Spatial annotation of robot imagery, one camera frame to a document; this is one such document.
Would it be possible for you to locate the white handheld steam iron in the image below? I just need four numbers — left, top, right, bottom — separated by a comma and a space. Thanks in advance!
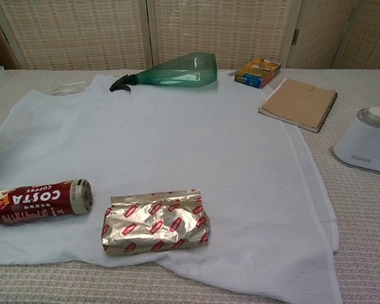
328, 106, 380, 177

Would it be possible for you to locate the white cloth towel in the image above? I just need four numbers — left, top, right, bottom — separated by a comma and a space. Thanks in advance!
0, 73, 343, 304

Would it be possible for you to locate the green plastic spray bottle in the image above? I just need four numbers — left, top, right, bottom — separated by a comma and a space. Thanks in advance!
109, 52, 219, 93

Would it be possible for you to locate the gold foil snack bag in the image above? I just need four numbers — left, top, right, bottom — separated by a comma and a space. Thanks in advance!
101, 187, 211, 257

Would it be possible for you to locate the colourful small cardboard box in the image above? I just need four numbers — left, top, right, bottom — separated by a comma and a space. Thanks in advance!
234, 57, 282, 89

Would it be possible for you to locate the brown spiral notebook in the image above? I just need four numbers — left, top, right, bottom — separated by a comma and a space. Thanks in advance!
258, 78, 338, 134

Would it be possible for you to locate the clear plastic wrapper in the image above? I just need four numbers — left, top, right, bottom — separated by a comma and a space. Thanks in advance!
49, 80, 87, 96

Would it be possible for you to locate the woven beige folding screen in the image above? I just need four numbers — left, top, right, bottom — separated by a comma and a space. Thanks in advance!
0, 0, 380, 70

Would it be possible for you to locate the red Costa coffee bottle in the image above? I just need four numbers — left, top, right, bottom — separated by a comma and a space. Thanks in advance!
0, 179, 94, 226

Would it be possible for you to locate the beige patterned tablecloth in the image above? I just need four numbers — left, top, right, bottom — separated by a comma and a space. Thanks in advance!
0, 68, 380, 304

